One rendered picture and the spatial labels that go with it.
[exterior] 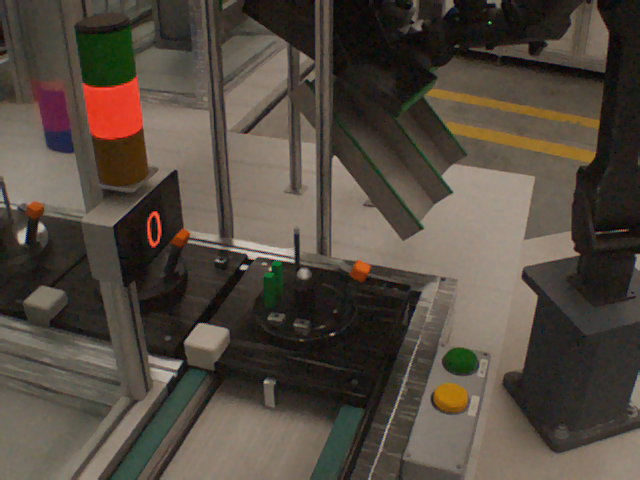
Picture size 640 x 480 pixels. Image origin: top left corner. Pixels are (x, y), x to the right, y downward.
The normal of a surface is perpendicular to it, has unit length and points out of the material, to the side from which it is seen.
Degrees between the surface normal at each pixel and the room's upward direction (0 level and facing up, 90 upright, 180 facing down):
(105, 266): 90
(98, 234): 90
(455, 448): 0
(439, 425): 0
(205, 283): 0
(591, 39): 90
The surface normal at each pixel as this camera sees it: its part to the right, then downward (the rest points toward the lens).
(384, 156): 0.62, -0.42
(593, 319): 0.00, -0.85
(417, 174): -0.48, 0.47
